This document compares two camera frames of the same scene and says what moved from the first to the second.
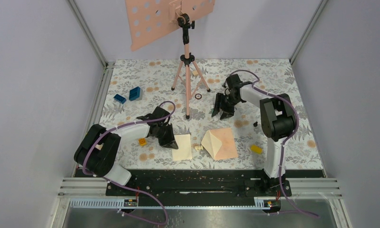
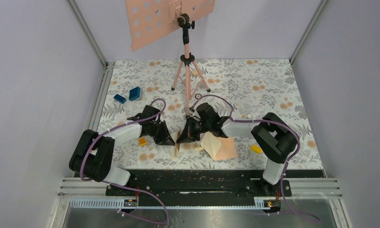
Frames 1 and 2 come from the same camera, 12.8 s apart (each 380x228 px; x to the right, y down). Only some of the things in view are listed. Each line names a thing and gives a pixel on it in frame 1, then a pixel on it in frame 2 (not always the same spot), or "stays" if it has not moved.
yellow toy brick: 256,149 stays
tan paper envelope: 220,143 stays
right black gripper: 227,111 -> 185,136
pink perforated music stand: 147,17 stays
